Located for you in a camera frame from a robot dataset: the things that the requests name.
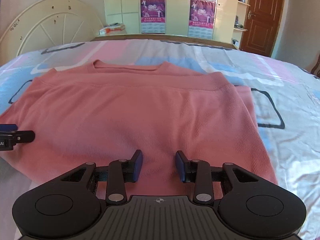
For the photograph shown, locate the pink knit sweater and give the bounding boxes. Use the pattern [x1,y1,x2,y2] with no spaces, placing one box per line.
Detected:
[1,61,277,195]

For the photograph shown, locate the patterned bed sheet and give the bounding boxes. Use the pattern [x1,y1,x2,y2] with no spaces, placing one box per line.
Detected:
[1,40,319,239]

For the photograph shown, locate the cream round headboard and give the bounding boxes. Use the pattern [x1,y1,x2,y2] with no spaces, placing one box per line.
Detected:
[1,0,103,65]

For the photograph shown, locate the stack of books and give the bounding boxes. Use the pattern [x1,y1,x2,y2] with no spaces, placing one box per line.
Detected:
[99,23,126,36]

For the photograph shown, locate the brown wooden chair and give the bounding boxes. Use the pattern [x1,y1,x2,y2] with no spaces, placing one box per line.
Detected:
[310,54,320,77]

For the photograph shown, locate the cream wardrobe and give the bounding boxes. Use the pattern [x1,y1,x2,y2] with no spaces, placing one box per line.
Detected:
[104,0,237,43]

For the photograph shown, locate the right purple calendar poster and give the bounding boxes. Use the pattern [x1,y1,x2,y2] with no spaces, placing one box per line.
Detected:
[188,0,217,40]

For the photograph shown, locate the purple calendar poster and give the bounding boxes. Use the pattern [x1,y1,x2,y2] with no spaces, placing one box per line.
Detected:
[188,0,217,40]
[140,0,166,34]

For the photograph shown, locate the left purple calendar poster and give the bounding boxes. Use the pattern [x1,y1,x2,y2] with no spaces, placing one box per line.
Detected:
[140,0,166,34]

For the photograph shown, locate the brown wooden door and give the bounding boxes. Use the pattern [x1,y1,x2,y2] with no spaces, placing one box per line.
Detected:
[240,0,284,57]

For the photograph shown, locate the wooden bed frame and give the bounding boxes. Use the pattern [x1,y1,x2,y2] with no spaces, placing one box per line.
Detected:
[92,34,238,50]

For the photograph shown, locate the wall corner shelves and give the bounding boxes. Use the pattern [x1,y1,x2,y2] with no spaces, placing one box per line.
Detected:
[232,0,250,49]

